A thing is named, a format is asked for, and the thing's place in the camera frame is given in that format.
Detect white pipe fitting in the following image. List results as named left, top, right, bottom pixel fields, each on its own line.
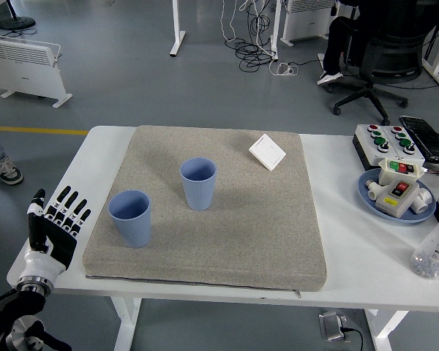
left=364, top=178, right=384, bottom=202
left=409, top=188, right=435, bottom=215

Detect white table leg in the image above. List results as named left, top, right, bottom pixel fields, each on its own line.
left=364, top=309, right=410, bottom=351
left=111, top=296, right=143, bottom=351

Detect clear red-capped bead bottle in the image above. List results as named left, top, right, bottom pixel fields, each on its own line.
left=409, top=212, right=439, bottom=279

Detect beige red rocker switch box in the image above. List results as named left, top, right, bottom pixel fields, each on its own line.
left=374, top=178, right=421, bottom=220

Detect white desk frame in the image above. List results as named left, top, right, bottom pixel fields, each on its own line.
left=421, top=0, right=439, bottom=92

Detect white push-button control box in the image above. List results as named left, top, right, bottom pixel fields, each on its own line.
left=352, top=124, right=407, bottom=172
left=381, top=125, right=426, bottom=167

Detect blue ribbed plastic cup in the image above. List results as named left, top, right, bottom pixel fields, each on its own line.
left=179, top=157, right=218, bottom=211
left=108, top=189, right=151, bottom=249

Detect blue plate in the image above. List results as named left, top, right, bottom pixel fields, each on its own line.
left=357, top=168, right=438, bottom=224

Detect black floor cables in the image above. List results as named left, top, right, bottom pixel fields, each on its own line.
left=233, top=0, right=279, bottom=72

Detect silver foot pedal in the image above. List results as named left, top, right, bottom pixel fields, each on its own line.
left=318, top=310, right=352, bottom=343

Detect black pedal cable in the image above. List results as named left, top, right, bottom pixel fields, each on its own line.
left=343, top=326, right=365, bottom=351

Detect grey-brown mat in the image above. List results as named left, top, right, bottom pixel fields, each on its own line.
left=82, top=124, right=329, bottom=299

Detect white panel heater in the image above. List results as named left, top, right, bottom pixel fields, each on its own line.
left=0, top=34, right=73, bottom=109
left=279, top=0, right=338, bottom=47

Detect white red-green switch box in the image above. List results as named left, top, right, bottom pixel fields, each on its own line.
left=378, top=158, right=426, bottom=188

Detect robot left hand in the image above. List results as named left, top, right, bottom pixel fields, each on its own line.
left=21, top=185, right=93, bottom=284

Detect white floor cable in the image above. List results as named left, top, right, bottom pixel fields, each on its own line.
left=219, top=0, right=279, bottom=59

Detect black fan stand base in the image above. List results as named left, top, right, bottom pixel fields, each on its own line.
left=0, top=0, right=37, bottom=30

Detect person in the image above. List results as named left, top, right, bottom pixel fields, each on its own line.
left=316, top=0, right=387, bottom=87
left=0, top=113, right=24, bottom=186

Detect black office chair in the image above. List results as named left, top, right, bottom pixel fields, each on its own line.
left=327, top=0, right=439, bottom=125

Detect white desk leg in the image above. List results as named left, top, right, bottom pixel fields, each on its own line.
left=269, top=0, right=283, bottom=61
left=169, top=0, right=187, bottom=58

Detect white wall switch plate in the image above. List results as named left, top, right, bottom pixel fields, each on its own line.
left=248, top=133, right=287, bottom=171

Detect black wrapped flat object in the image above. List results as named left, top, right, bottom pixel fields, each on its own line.
left=399, top=115, right=439, bottom=165

